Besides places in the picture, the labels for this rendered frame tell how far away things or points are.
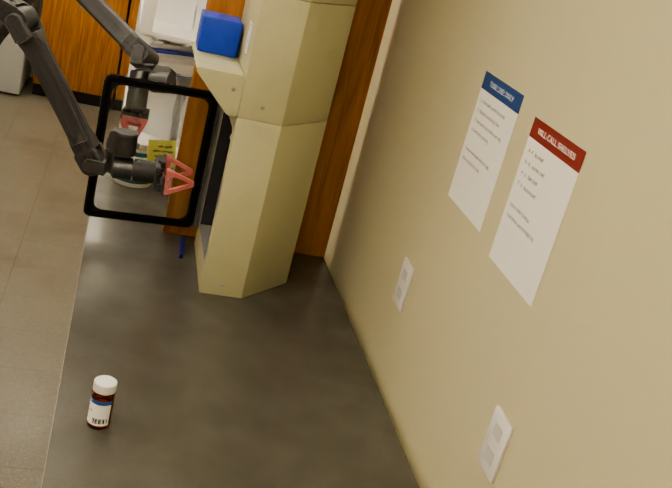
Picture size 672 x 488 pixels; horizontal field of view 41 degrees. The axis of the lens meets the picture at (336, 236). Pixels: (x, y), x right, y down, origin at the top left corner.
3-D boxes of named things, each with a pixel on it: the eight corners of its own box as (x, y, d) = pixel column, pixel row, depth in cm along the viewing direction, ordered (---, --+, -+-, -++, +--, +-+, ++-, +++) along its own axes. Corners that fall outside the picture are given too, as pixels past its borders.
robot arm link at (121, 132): (91, 161, 235) (81, 171, 227) (96, 119, 231) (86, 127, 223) (137, 171, 236) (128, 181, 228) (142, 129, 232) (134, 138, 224)
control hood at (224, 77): (227, 85, 245) (234, 49, 242) (237, 117, 216) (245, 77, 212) (184, 76, 242) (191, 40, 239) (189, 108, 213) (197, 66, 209)
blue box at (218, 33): (232, 50, 239) (239, 17, 236) (235, 58, 230) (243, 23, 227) (195, 42, 236) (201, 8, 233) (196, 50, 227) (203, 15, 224)
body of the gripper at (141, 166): (163, 155, 237) (134, 151, 235) (163, 167, 227) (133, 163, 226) (159, 179, 239) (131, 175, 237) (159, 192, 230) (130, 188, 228)
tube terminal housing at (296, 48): (278, 256, 267) (342, -5, 241) (293, 306, 238) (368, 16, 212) (194, 243, 261) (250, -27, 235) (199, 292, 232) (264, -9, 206)
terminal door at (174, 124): (192, 228, 258) (220, 93, 244) (82, 215, 247) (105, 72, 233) (191, 227, 258) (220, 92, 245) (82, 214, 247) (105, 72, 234)
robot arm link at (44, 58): (15, 12, 223) (-2, 19, 213) (35, 4, 222) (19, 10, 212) (95, 169, 237) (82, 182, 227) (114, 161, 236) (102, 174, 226)
